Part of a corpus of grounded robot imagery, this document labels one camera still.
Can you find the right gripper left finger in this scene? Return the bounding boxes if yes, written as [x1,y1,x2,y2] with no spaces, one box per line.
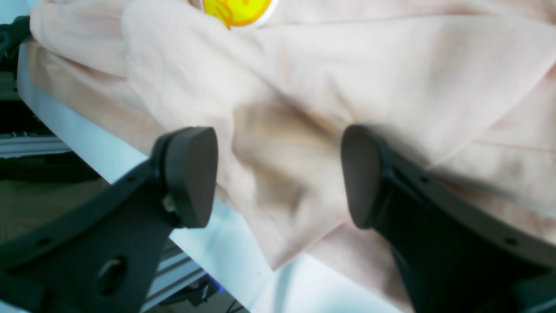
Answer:
[0,127,218,313]

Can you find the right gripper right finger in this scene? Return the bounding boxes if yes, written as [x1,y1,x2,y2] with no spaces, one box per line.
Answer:
[341,125,556,313]

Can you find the peach T-shirt with emoji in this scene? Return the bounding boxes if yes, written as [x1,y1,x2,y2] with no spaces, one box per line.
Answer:
[27,0,555,312]

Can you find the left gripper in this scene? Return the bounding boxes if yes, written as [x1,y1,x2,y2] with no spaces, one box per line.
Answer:
[0,16,33,61]

